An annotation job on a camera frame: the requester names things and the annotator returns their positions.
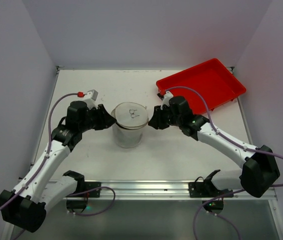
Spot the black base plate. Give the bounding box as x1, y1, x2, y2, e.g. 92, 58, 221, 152
63, 170, 101, 198
188, 169, 234, 198

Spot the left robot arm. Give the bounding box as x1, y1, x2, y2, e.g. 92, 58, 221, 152
0, 100, 116, 233

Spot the red plastic tray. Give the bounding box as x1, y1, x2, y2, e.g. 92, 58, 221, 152
156, 58, 247, 115

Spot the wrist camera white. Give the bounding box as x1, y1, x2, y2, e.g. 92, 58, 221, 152
157, 90, 174, 110
77, 89, 99, 109

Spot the white mesh laundry bag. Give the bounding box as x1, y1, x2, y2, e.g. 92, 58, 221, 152
111, 102, 149, 149

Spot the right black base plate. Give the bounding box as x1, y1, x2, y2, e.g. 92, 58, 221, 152
188, 169, 234, 198

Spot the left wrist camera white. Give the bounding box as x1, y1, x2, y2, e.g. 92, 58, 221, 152
77, 89, 99, 109

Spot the aluminium mounting rail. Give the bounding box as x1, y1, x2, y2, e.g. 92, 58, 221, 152
53, 179, 277, 201

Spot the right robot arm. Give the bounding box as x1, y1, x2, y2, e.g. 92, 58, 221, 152
148, 96, 280, 198

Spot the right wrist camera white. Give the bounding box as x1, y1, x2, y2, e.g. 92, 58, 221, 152
157, 90, 174, 110

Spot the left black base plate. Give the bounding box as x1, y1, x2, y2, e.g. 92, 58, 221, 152
63, 170, 101, 198

